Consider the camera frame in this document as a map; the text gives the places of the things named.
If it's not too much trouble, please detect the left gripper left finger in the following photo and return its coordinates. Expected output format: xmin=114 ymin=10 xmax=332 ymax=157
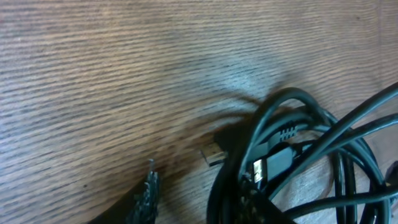
xmin=88 ymin=159 xmax=160 ymax=224

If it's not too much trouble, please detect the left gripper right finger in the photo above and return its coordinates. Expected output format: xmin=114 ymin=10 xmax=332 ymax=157
xmin=239 ymin=177 xmax=295 ymax=224

